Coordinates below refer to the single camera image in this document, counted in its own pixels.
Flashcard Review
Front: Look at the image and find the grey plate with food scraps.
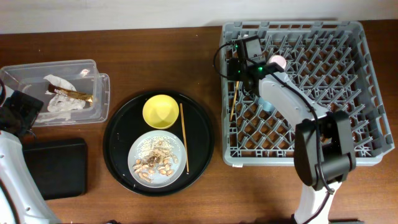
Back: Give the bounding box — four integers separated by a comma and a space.
127, 130, 187, 189

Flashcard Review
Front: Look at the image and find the crumpled white tissue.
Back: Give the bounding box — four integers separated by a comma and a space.
36, 75, 86, 123

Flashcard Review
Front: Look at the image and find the yellow bowl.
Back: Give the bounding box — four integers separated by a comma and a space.
142, 95, 180, 129

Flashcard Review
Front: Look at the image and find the round black serving tray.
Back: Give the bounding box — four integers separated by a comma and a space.
103, 90, 215, 197

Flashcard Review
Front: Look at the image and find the grey plastic dishwasher rack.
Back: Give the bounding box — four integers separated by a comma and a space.
220, 21, 394, 167

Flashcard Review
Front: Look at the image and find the light blue cup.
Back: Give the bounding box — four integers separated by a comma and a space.
258, 98, 275, 113

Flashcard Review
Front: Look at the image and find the clear plastic waste bin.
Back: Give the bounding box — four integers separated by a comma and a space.
1, 59, 110, 127

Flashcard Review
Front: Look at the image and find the gold snack wrapper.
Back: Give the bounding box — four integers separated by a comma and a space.
48, 84, 93, 105

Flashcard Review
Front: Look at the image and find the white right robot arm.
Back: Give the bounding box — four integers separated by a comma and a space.
227, 58, 356, 223

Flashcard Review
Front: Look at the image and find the wooden chopstick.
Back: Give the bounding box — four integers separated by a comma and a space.
229, 81, 239, 122
179, 103, 190, 174

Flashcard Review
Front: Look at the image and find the pink cup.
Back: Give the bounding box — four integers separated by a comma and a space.
267, 55, 287, 69

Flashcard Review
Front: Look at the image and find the black rectangular box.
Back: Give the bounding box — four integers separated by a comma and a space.
22, 138, 88, 200

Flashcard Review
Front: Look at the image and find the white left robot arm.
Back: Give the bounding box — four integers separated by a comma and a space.
1, 86, 60, 223

